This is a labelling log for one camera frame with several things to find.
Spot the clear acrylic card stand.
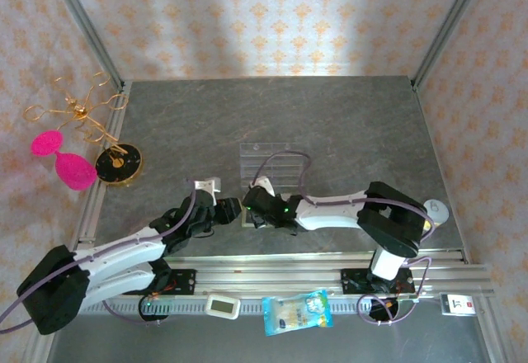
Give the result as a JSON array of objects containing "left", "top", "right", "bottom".
[{"left": 238, "top": 143, "right": 305, "bottom": 191}]

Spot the white digital timer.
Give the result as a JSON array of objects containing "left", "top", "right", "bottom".
[{"left": 205, "top": 293, "right": 242, "bottom": 321}]

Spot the blue snack packet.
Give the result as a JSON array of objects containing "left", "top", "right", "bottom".
[{"left": 262, "top": 289, "right": 334, "bottom": 337}]

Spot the grey round disc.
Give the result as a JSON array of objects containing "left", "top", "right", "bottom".
[{"left": 422, "top": 198, "right": 451, "bottom": 228}]

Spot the white label display red mark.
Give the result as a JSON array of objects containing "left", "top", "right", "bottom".
[{"left": 439, "top": 292, "right": 475, "bottom": 317}]

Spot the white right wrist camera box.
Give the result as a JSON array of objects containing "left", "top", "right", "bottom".
[{"left": 246, "top": 176, "right": 276, "bottom": 196}]

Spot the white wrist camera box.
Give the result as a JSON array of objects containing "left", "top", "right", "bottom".
[
  {"left": 193, "top": 177, "right": 222, "bottom": 196},
  {"left": 246, "top": 176, "right": 276, "bottom": 196}
]

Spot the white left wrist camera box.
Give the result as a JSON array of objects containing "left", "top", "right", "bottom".
[{"left": 193, "top": 177, "right": 222, "bottom": 196}]

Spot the aluminium mounting rail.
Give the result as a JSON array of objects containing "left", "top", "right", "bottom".
[{"left": 49, "top": 249, "right": 494, "bottom": 298}]

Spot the perforated grey cable duct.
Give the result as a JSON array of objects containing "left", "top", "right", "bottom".
[{"left": 88, "top": 296, "right": 442, "bottom": 317}]

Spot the gold wire stand black base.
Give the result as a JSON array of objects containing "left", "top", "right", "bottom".
[{"left": 23, "top": 72, "right": 144, "bottom": 189}]

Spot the aluminium side rail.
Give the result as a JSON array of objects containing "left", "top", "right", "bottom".
[{"left": 65, "top": 80, "right": 133, "bottom": 265}]

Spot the aluminium frame post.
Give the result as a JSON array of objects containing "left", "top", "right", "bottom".
[
  {"left": 43, "top": 0, "right": 127, "bottom": 92},
  {"left": 410, "top": 0, "right": 492, "bottom": 92}
]

